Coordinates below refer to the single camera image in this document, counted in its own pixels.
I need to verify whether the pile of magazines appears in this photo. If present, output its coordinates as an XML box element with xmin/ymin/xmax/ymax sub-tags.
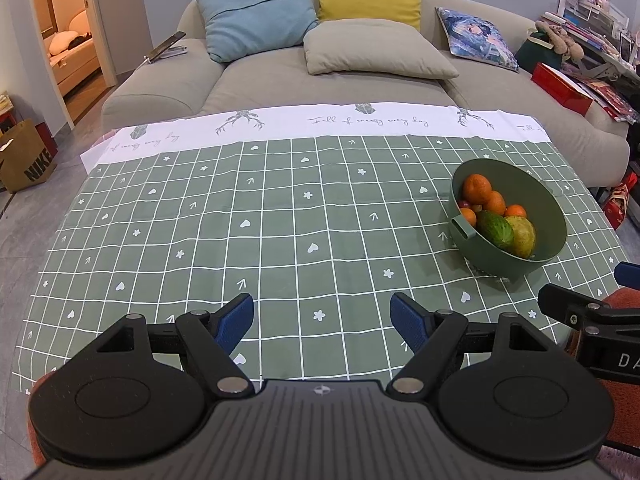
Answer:
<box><xmin>565</xmin><ymin>60</ymin><xmax>640</xmax><ymax>123</ymax></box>

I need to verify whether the dark green bag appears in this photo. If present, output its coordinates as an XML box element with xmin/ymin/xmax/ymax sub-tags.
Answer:
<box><xmin>514</xmin><ymin>31</ymin><xmax>556</xmax><ymax>75</ymax></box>

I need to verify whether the beige sofa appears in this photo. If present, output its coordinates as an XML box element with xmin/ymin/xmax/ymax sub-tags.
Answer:
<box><xmin>101</xmin><ymin>0</ymin><xmax>631</xmax><ymax>186</ymax></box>

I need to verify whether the cluttered shelf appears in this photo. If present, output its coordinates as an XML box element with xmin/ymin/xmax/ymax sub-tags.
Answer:
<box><xmin>557</xmin><ymin>0</ymin><xmax>640</xmax><ymax>66</ymax></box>

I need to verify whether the green checked tablecloth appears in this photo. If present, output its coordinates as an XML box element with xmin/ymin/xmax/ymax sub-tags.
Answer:
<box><xmin>12</xmin><ymin>105</ymin><xmax>626</xmax><ymax>393</ymax></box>

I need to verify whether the bed in side room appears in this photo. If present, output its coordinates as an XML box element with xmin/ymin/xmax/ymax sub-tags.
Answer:
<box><xmin>47</xmin><ymin>10</ymin><xmax>101</xmax><ymax>96</ymax></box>

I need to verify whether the flat red gift box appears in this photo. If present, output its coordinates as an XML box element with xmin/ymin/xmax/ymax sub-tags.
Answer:
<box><xmin>530</xmin><ymin>62</ymin><xmax>594</xmax><ymax>117</ymax></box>

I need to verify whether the beige plush toy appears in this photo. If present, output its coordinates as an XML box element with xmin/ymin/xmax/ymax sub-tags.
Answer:
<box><xmin>535</xmin><ymin>20</ymin><xmax>583</xmax><ymax>63</ymax></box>

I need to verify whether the blue cushion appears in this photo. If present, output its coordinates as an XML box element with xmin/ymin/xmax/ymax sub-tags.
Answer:
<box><xmin>195</xmin><ymin>0</ymin><xmax>321</xmax><ymax>63</ymax></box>

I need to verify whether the green colander bowl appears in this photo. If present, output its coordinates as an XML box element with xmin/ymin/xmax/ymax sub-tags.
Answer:
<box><xmin>449</xmin><ymin>158</ymin><xmax>568</xmax><ymax>277</ymax></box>

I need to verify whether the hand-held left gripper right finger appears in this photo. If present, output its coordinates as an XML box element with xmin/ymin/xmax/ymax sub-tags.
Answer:
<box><xmin>387</xmin><ymin>292</ymin><xmax>563</xmax><ymax>397</ymax></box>

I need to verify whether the beige cushion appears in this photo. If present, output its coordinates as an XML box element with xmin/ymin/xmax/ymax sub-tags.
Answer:
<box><xmin>303</xmin><ymin>20</ymin><xmax>460</xmax><ymax>80</ymax></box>

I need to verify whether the phone on stand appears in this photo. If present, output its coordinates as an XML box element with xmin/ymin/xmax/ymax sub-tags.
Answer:
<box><xmin>141</xmin><ymin>31</ymin><xmax>188</xmax><ymax>66</ymax></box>

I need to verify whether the large smooth orange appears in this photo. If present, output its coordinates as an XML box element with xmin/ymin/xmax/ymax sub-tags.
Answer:
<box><xmin>461</xmin><ymin>174</ymin><xmax>493</xmax><ymax>204</ymax></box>

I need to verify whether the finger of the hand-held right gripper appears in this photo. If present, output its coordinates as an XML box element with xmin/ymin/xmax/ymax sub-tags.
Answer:
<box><xmin>614</xmin><ymin>261</ymin><xmax>640</xmax><ymax>286</ymax></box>
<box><xmin>539</xmin><ymin>282</ymin><xmax>640</xmax><ymax>333</ymax></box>

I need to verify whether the yellow green mango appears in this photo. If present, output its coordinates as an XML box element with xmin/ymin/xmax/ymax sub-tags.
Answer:
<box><xmin>505</xmin><ymin>216</ymin><xmax>537</xmax><ymax>258</ymax></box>

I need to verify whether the red patterned bag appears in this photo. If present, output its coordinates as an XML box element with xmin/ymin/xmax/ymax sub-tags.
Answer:
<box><xmin>602</xmin><ymin>172</ymin><xmax>638</xmax><ymax>228</ymax></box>

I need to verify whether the dark green cucumber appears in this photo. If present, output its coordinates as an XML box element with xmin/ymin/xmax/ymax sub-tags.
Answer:
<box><xmin>475</xmin><ymin>211</ymin><xmax>516</xmax><ymax>253</ymax></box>

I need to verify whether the brown paper bag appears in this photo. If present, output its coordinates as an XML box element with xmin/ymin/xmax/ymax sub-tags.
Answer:
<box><xmin>0</xmin><ymin>119</ymin><xmax>57</xmax><ymax>193</ymax></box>

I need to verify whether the printed picture cushion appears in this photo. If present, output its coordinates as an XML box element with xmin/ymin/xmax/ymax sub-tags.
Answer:
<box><xmin>435</xmin><ymin>6</ymin><xmax>520</xmax><ymax>72</ymax></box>

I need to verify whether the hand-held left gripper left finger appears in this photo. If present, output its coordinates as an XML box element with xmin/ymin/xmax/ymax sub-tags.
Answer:
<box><xmin>75</xmin><ymin>292</ymin><xmax>255</xmax><ymax>397</ymax></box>

